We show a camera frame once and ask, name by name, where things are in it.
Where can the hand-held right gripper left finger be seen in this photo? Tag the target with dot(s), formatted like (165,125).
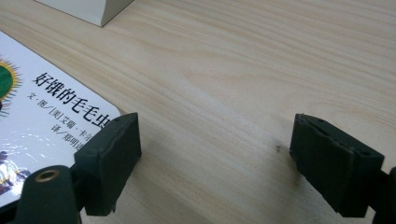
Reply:
(109,161)

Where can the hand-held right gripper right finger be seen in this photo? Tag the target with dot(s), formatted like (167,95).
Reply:
(336,168)

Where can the white picture book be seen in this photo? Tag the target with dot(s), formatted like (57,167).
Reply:
(46,109)

